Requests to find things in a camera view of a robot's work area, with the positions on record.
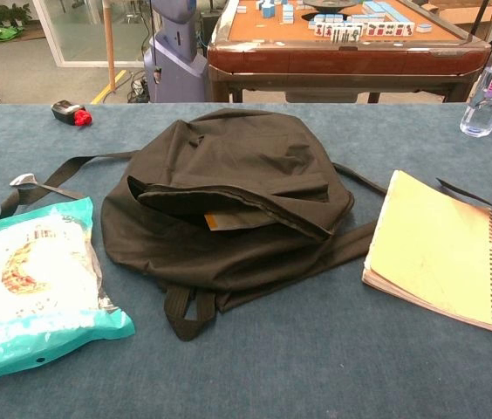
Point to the dark round dice dome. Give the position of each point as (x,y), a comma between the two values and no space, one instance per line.
(329,3)

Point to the clear plastic water bottle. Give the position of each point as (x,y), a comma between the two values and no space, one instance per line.
(483,100)

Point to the spiral notebook kraft cover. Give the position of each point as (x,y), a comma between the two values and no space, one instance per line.
(433,249)

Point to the black fabric backpack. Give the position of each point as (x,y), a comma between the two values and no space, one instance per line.
(237,153)

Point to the bamboo face mahjong tile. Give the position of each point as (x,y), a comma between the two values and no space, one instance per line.
(356,34)
(336,34)
(346,34)

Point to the blue white mahjong tile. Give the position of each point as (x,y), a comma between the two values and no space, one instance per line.
(424,28)

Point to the brown mahjong table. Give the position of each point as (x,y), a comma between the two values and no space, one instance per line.
(342,61)

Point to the white book orange spine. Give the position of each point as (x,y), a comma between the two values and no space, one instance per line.
(228,223)

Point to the cardboard box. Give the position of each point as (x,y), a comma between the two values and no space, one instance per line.
(468,13)

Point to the wooden pole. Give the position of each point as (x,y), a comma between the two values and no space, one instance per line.
(109,43)

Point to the blue grey robot stand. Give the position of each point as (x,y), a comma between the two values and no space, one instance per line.
(172,65)

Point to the black tripod stand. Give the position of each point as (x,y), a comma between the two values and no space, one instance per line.
(482,17)

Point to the black device red button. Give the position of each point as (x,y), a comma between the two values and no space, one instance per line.
(65,110)

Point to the teal snack food package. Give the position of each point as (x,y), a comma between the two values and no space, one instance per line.
(32,283)

